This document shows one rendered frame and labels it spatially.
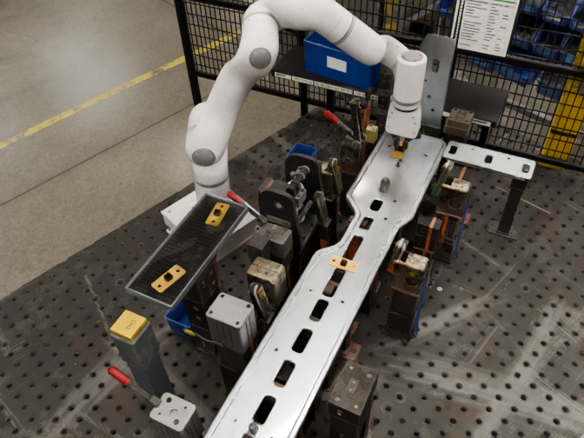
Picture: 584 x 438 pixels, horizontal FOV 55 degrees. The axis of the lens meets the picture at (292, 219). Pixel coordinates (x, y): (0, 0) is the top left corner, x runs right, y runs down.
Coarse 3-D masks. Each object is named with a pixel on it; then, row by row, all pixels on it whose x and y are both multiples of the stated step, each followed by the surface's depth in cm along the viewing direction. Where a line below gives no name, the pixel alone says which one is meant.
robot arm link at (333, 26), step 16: (272, 0) 149; (288, 0) 145; (304, 0) 143; (320, 0) 143; (272, 16) 152; (288, 16) 146; (304, 16) 144; (320, 16) 144; (336, 16) 146; (352, 16) 149; (320, 32) 149; (336, 32) 148
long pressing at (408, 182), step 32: (384, 160) 191; (416, 160) 190; (352, 192) 181; (416, 192) 180; (352, 224) 171; (384, 224) 170; (320, 256) 163; (384, 256) 163; (320, 288) 155; (352, 288) 154; (288, 320) 148; (320, 320) 148; (352, 320) 148; (256, 352) 141; (288, 352) 141; (320, 352) 141; (256, 384) 136; (288, 384) 135; (320, 384) 135; (224, 416) 130; (288, 416) 130
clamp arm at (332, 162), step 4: (328, 160) 176; (332, 160) 175; (336, 160) 177; (328, 164) 176; (332, 164) 175; (336, 164) 177; (328, 168) 176; (332, 168) 176; (336, 168) 177; (332, 172) 177; (336, 172) 177; (336, 176) 179; (340, 176) 181; (336, 180) 179; (340, 180) 182; (336, 184) 180; (340, 184) 182; (336, 188) 181; (340, 188) 182; (336, 192) 182; (340, 192) 183
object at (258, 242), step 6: (258, 234) 157; (252, 240) 155; (258, 240) 155; (264, 240) 154; (252, 246) 154; (258, 246) 153; (264, 246) 154; (270, 246) 158; (252, 252) 155; (258, 252) 154; (264, 252) 155; (252, 258) 157
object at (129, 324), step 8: (128, 312) 132; (120, 320) 131; (128, 320) 131; (136, 320) 131; (144, 320) 131; (112, 328) 129; (120, 328) 129; (128, 328) 129; (136, 328) 129; (128, 336) 128
